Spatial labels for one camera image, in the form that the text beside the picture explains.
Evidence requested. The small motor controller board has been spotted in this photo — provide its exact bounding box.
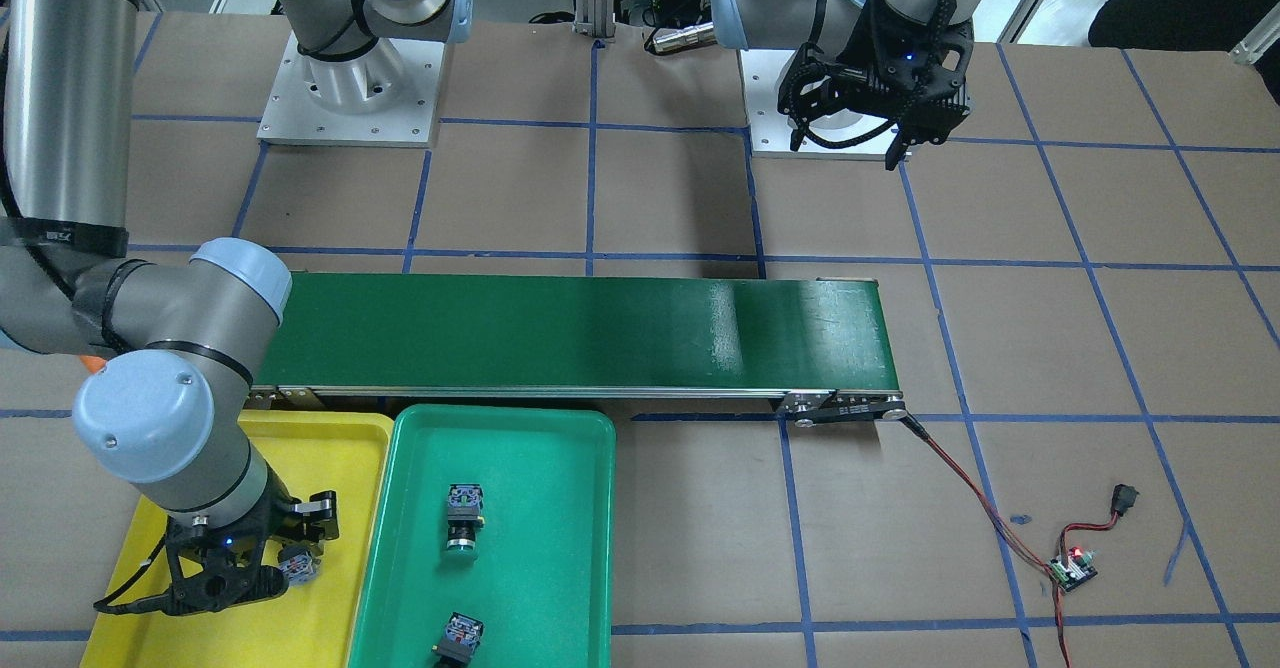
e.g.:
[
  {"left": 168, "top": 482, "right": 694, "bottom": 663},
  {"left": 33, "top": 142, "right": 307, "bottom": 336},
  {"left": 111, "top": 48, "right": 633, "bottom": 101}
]
[{"left": 1048, "top": 546, "right": 1098, "bottom": 592}]

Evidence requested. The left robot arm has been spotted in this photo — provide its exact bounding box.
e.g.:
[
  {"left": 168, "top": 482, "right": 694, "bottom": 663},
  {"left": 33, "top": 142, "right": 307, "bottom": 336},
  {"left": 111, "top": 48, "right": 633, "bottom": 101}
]
[{"left": 710, "top": 0, "right": 982, "bottom": 171}]

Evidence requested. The red black power cable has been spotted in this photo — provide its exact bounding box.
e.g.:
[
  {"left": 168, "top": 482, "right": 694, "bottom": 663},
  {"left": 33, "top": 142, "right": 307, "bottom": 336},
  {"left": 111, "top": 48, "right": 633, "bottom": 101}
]
[{"left": 900, "top": 413, "right": 1076, "bottom": 668}]

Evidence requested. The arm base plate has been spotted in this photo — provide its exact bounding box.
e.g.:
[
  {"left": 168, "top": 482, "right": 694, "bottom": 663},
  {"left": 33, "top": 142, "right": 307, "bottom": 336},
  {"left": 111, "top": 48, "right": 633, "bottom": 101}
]
[
  {"left": 257, "top": 36, "right": 449, "bottom": 148},
  {"left": 742, "top": 49, "right": 913, "bottom": 163}
]

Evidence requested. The yellow push button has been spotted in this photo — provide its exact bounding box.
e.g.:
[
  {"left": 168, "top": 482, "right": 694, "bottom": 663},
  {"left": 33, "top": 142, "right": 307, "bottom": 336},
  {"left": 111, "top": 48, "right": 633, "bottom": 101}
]
[{"left": 276, "top": 543, "right": 321, "bottom": 589}]

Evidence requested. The yellow plastic tray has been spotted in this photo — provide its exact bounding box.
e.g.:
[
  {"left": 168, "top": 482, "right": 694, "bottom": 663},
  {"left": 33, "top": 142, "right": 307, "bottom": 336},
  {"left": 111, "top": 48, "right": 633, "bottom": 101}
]
[{"left": 79, "top": 408, "right": 394, "bottom": 668}]

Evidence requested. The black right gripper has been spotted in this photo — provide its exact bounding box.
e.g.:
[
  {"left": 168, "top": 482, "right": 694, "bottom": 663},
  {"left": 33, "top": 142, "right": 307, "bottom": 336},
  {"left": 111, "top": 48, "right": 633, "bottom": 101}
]
[{"left": 160, "top": 489, "right": 339, "bottom": 616}]

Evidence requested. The green plastic tray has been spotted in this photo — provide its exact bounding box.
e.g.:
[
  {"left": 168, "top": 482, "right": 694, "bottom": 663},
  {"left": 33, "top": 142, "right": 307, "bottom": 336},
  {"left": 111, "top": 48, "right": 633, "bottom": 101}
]
[{"left": 348, "top": 404, "right": 616, "bottom": 667}]

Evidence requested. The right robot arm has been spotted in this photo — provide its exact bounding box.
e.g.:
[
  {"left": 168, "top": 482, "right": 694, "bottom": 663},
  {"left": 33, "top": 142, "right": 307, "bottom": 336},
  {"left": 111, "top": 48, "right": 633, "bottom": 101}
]
[{"left": 3, "top": 0, "right": 339, "bottom": 616}]

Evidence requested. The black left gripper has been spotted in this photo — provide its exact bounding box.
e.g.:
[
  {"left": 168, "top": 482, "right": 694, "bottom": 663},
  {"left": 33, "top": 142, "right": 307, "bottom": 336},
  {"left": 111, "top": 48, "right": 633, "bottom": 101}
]
[{"left": 778, "top": 0, "right": 974, "bottom": 171}]

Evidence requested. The green push button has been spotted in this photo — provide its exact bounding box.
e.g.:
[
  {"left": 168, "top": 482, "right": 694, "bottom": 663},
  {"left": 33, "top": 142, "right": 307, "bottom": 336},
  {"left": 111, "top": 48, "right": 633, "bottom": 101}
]
[
  {"left": 431, "top": 612, "right": 485, "bottom": 667},
  {"left": 444, "top": 484, "right": 485, "bottom": 554}
]

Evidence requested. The black rocker switch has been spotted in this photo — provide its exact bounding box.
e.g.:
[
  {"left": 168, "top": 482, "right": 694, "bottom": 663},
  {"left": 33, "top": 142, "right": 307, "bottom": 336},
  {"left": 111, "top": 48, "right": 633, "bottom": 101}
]
[{"left": 1110, "top": 484, "right": 1140, "bottom": 517}]

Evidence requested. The green conveyor belt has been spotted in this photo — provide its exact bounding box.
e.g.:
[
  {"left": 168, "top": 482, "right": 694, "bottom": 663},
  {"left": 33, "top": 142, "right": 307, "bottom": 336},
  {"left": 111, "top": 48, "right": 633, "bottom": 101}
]
[{"left": 253, "top": 273, "right": 908, "bottom": 424}]

